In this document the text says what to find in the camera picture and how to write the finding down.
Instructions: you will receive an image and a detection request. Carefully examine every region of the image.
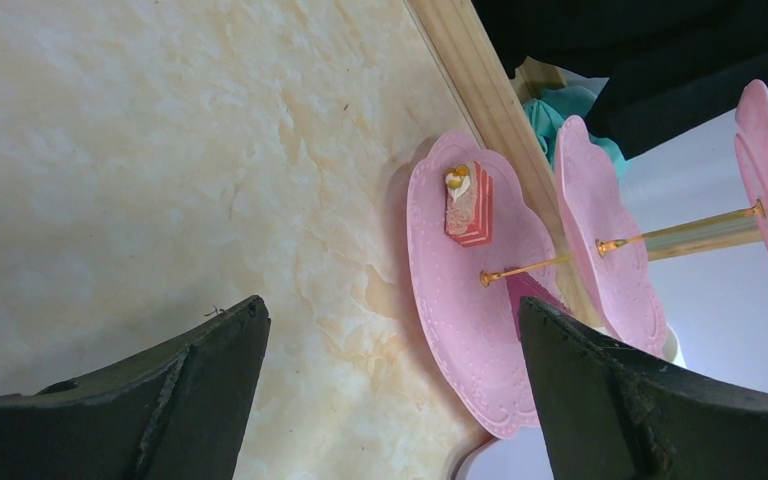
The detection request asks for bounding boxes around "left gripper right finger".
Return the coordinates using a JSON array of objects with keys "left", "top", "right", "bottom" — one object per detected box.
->
[{"left": 519, "top": 297, "right": 768, "bottom": 479}]

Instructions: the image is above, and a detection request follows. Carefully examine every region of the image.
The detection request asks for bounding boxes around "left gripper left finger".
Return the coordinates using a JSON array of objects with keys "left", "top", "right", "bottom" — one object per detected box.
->
[{"left": 0, "top": 296, "right": 271, "bottom": 479}]

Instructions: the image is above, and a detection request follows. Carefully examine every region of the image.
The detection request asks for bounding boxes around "red striped cake slice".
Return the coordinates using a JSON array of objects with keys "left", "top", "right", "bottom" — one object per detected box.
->
[{"left": 444, "top": 162, "right": 494, "bottom": 248}]

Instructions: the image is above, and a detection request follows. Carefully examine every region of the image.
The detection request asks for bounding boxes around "pink three-tier cake stand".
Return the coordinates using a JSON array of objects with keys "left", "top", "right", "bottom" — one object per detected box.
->
[{"left": 406, "top": 80, "right": 768, "bottom": 439}]

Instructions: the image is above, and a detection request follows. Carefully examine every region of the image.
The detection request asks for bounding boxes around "teal cloth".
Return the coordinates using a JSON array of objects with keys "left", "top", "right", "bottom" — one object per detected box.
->
[{"left": 523, "top": 85, "right": 597, "bottom": 170}]

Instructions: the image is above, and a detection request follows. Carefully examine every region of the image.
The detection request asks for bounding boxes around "black t-shirt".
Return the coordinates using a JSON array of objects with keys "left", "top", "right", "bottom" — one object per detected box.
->
[{"left": 474, "top": 0, "right": 768, "bottom": 159}]

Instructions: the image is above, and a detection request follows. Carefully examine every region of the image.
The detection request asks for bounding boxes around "wooden clothes rack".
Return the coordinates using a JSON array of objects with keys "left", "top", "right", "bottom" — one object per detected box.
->
[{"left": 403, "top": 0, "right": 604, "bottom": 329}]

